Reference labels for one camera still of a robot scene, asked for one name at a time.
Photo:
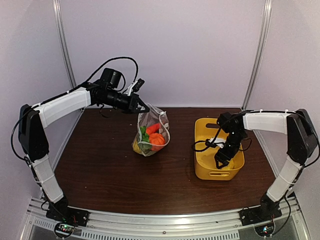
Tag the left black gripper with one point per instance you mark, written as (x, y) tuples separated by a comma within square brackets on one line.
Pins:
[(131, 106)]

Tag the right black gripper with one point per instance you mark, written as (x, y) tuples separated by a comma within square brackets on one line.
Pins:
[(227, 156)]

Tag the green leafy toy vegetable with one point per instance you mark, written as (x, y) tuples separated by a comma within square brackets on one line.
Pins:
[(144, 134)]

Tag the clear dotted zip bag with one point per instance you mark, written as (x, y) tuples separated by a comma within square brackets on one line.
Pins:
[(155, 115)]

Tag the orange toy pumpkin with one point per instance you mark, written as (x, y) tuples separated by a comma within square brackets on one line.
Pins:
[(157, 139)]

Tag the yellow toy pepper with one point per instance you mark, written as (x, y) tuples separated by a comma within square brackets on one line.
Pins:
[(136, 147)]

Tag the yellow toy corn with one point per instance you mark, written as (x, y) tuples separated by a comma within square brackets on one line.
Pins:
[(230, 166)]

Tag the red toy pepper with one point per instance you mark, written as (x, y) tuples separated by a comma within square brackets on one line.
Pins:
[(153, 128)]

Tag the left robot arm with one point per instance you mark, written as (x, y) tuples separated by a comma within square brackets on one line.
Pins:
[(35, 119)]

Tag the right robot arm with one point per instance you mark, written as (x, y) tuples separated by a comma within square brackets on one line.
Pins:
[(302, 140)]

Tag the yellow plastic basket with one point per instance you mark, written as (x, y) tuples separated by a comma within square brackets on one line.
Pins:
[(204, 157)]

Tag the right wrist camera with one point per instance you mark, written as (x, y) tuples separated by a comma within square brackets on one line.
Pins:
[(215, 142)]

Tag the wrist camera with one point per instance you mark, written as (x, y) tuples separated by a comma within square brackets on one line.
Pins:
[(134, 87), (215, 142)]

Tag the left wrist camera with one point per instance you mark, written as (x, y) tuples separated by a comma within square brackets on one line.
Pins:
[(134, 87)]

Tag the aluminium front rail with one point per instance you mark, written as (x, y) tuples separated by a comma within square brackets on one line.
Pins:
[(219, 225)]

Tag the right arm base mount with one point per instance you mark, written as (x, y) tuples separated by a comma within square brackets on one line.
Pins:
[(255, 215)]

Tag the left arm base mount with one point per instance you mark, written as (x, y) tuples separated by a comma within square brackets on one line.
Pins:
[(75, 217)]

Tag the left aluminium corner post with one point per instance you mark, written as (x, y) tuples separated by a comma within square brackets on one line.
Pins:
[(63, 42)]

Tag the aluminium corner post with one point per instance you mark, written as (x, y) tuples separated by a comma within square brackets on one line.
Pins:
[(63, 42), (263, 35)]

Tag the right aluminium corner post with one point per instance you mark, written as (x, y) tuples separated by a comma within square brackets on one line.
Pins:
[(263, 35)]

